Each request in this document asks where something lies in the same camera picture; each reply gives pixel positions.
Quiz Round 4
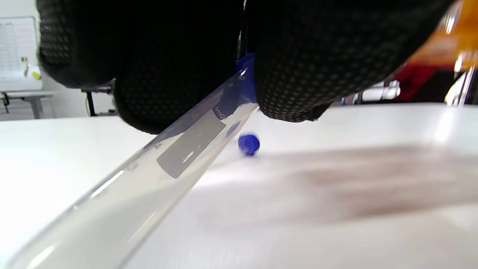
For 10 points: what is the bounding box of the person's left hand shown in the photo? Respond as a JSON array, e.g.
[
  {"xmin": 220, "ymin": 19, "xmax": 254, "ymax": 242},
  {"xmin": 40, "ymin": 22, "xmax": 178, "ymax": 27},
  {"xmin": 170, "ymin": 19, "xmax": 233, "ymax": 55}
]
[{"xmin": 35, "ymin": 0, "xmax": 456, "ymax": 135}]

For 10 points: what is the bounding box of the orange test tube rack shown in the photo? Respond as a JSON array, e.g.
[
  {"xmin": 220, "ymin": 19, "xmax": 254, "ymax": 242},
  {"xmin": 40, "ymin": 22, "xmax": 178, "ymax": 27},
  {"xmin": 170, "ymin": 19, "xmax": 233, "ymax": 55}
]
[{"xmin": 407, "ymin": 0, "xmax": 478, "ymax": 71}]

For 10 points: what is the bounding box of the clear blue-capped test tube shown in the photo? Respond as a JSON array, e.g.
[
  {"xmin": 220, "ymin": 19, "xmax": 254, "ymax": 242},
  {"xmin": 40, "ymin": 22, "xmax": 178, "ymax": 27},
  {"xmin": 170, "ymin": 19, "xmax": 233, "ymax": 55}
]
[
  {"xmin": 0, "ymin": 54, "xmax": 260, "ymax": 269},
  {"xmin": 238, "ymin": 134, "xmax": 261, "ymax": 157}
]

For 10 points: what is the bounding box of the whiteboard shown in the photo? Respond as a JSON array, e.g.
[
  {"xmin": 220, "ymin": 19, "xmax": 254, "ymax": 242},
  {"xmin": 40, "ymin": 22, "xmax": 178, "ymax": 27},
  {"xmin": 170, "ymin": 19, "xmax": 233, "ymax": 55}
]
[{"xmin": 0, "ymin": 16, "xmax": 43, "ymax": 92}]

